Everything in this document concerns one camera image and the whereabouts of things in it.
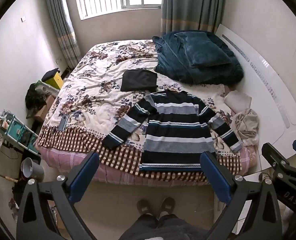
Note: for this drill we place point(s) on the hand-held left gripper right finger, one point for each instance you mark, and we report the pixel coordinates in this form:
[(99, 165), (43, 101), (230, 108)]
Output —
[(214, 177)]

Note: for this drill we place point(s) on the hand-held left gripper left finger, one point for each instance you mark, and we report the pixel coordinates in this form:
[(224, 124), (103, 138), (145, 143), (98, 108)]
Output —
[(84, 176)]

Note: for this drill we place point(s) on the striped knit sweater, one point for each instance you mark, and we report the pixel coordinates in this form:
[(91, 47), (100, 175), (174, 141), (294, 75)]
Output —
[(174, 135)]

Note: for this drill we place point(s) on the bed with pink plaid sheet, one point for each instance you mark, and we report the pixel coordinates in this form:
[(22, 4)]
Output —
[(68, 158)]

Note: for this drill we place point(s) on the crumpled beige cloth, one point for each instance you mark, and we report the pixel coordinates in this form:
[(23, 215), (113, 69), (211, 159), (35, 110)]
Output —
[(247, 127)]

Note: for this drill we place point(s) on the grey bucket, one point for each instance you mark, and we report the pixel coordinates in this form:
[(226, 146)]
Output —
[(32, 171)]

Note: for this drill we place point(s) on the grey slipper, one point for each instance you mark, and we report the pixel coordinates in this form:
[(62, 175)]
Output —
[(167, 205)]

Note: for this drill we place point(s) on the dark phone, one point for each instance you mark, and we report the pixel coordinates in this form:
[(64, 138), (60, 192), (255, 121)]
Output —
[(63, 124)]

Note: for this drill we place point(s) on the white headboard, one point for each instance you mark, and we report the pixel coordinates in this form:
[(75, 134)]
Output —
[(263, 92)]

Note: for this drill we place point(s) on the folded pink cloth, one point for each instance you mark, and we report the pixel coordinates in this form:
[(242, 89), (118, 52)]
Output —
[(238, 101)]

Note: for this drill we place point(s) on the person's grey trousers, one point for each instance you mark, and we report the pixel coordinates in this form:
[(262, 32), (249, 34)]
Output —
[(160, 227)]

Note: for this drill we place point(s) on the floral fleece blanket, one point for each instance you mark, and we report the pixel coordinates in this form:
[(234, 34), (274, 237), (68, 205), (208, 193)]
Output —
[(93, 100)]

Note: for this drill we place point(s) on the cardboard box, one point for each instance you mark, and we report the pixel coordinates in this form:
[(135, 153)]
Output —
[(44, 108)]

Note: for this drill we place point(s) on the teal storage cart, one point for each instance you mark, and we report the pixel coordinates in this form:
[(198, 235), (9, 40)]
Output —
[(17, 132)]

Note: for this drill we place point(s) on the straw broom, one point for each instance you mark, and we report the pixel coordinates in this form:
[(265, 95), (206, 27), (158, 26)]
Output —
[(0, 175)]

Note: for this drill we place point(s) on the black bag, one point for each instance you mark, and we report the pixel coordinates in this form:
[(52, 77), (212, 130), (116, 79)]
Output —
[(34, 97)]

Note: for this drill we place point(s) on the yellow box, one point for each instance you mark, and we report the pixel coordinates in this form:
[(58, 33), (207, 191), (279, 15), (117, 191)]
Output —
[(55, 81)]

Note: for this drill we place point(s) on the teal duvet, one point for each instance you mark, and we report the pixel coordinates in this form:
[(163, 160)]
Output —
[(213, 73)]

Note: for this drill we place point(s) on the black cap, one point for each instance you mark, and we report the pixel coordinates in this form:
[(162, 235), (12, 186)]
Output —
[(49, 75)]

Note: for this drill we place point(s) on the folded black garment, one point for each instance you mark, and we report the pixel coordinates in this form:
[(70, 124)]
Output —
[(138, 80)]

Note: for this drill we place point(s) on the teal pillow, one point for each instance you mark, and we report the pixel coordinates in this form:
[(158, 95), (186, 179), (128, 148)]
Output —
[(203, 48)]

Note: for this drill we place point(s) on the grey-blue curtain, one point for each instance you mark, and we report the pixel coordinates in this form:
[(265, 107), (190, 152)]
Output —
[(188, 5), (63, 25)]

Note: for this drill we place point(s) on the white wall socket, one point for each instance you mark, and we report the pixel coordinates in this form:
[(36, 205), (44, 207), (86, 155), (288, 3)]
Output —
[(59, 60)]

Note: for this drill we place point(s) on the white wall switch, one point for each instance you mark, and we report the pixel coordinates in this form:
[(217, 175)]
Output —
[(23, 18)]

